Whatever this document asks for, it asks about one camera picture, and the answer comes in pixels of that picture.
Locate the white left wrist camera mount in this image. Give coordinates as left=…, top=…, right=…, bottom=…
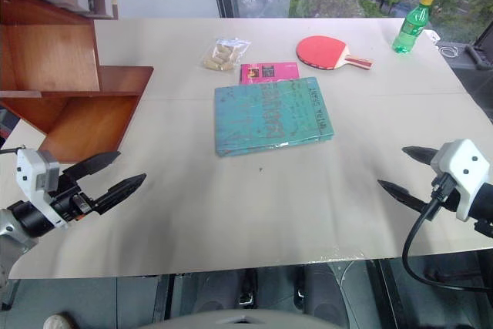
left=15, top=147, right=65, bottom=230

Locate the teal hardcover book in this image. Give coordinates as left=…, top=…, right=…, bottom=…
left=213, top=76, right=335, bottom=158

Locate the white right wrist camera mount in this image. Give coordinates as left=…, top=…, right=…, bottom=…
left=428, top=138, right=491, bottom=223

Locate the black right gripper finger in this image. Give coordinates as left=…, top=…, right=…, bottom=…
left=377, top=179, right=431, bottom=216
left=401, top=146, right=440, bottom=170

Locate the green plastic bottle yellow cap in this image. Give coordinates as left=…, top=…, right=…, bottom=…
left=391, top=0, right=436, bottom=55

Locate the red table tennis paddle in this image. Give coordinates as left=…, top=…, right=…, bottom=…
left=295, top=35, right=375, bottom=72

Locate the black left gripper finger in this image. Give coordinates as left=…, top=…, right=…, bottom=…
left=92, top=173, right=148, bottom=215
left=61, top=150, right=122, bottom=183

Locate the wooden shelf unit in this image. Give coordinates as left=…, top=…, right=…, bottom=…
left=0, top=0, right=156, bottom=165

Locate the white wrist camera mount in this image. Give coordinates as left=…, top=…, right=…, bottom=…
left=15, top=147, right=65, bottom=230
left=428, top=138, right=491, bottom=223

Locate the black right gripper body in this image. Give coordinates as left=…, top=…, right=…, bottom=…
left=428, top=172, right=462, bottom=213

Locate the clear bag of snacks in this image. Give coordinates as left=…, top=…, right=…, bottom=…
left=200, top=37, right=253, bottom=73

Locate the white shoe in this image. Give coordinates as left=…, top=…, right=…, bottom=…
left=42, top=313, right=73, bottom=329

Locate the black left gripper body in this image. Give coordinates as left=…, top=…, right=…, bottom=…
left=49, top=173, right=103, bottom=227

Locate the pink book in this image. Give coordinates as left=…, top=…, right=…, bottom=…
left=239, top=62, right=301, bottom=86

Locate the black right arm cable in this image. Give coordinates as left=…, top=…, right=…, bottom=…
left=401, top=173, right=493, bottom=292

